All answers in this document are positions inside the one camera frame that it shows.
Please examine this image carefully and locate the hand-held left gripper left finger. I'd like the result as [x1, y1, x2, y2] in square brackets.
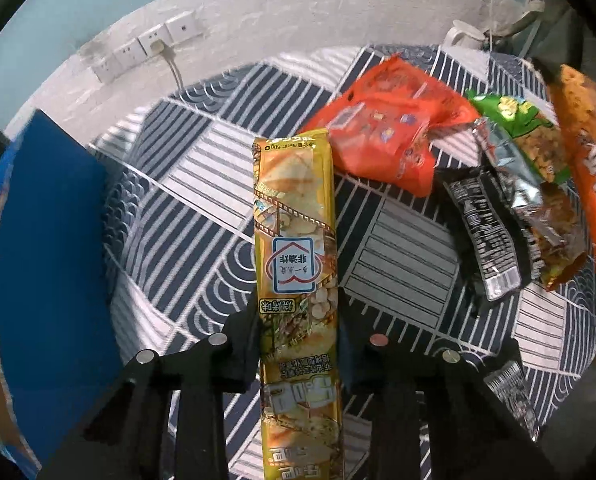
[40, 305, 263, 480]

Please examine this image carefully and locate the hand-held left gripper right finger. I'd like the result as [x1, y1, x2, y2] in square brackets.
[335, 291, 561, 480]

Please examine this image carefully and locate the yellow snack packet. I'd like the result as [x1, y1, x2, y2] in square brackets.
[250, 128, 349, 480]

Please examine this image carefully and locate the black snack packet white label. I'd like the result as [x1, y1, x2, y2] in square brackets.
[442, 167, 526, 303]

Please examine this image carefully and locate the blue cardboard box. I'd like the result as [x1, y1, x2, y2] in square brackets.
[0, 107, 129, 480]

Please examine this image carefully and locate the red snack bag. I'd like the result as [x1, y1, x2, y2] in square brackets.
[305, 55, 481, 198]

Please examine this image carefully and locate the silver brown snack packet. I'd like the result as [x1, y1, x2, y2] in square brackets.
[472, 116, 588, 292]

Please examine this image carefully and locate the green snack bag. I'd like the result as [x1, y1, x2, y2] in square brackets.
[465, 89, 573, 186]

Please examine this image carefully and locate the orange snack bag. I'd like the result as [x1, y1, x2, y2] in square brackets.
[546, 64, 596, 281]

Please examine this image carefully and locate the blue white patterned tablecloth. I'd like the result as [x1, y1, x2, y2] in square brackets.
[85, 42, 596, 480]

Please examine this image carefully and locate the small black snack packet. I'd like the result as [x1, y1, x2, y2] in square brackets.
[482, 360, 541, 442]

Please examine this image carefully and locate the white electric kettle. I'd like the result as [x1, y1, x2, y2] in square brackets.
[443, 20, 491, 51]

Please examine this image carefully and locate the white power cable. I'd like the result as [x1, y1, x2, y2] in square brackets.
[153, 42, 185, 92]

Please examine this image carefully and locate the white wall socket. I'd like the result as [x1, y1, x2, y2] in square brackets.
[164, 11, 199, 41]
[114, 44, 144, 71]
[92, 56, 119, 83]
[137, 31, 171, 58]

